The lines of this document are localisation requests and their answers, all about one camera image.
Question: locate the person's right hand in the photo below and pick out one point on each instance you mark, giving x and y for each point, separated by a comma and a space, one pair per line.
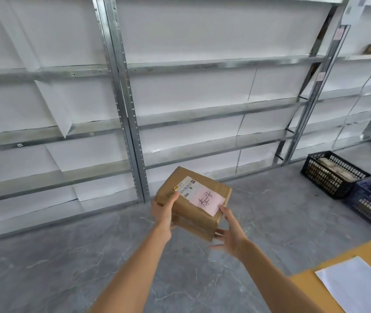
234, 236

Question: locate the person's left hand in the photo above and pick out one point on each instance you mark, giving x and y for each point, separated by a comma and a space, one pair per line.
161, 215

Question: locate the person's left thumb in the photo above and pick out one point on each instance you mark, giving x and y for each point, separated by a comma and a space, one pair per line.
172, 198

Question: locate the person's right thumb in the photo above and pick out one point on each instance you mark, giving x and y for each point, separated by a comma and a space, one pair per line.
228, 215

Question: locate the brown taped parcel with labels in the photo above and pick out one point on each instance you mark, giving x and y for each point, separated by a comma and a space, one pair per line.
193, 200

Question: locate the person's right forearm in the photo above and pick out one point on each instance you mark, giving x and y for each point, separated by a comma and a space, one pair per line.
275, 278

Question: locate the person's left forearm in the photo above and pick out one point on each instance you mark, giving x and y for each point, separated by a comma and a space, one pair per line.
130, 270

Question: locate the wide metal shelving rack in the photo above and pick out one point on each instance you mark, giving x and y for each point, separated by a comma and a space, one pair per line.
205, 101

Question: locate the black plastic crate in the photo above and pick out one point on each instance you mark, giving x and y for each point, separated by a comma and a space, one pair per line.
333, 174

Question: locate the parcels in black crate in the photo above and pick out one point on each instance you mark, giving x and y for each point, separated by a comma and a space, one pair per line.
337, 167

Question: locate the yellow cardboard box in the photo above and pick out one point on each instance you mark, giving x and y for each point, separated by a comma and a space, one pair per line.
351, 273

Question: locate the white paper sheet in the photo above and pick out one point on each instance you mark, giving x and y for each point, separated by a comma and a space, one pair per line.
355, 286

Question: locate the narrow metal shelving rack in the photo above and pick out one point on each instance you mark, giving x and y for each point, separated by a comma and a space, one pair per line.
345, 94

